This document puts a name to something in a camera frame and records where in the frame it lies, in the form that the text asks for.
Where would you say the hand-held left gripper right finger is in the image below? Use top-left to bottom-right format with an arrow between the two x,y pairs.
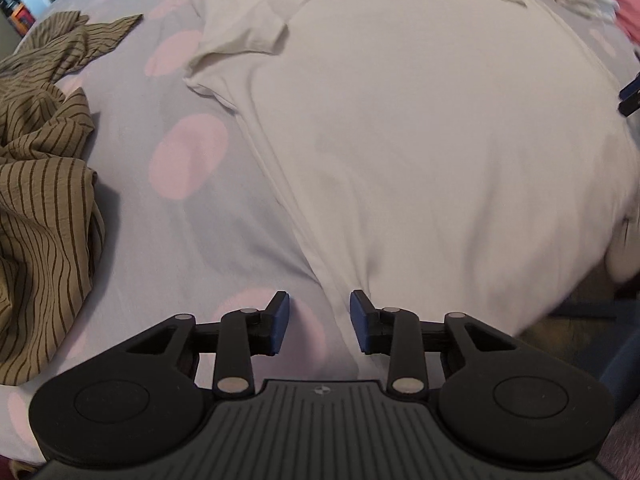
348,289 -> 521,402

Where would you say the bed with pink dotted sheet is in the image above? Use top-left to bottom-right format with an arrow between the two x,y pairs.
0,0 -> 640,467

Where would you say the white shirt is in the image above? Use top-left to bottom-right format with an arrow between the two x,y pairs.
181,0 -> 640,343

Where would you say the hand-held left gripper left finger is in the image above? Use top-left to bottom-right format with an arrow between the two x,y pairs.
122,290 -> 292,402

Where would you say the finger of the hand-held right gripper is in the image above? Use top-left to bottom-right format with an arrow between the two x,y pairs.
618,72 -> 640,116

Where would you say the red hallway furniture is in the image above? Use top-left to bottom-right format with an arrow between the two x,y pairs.
8,3 -> 37,37

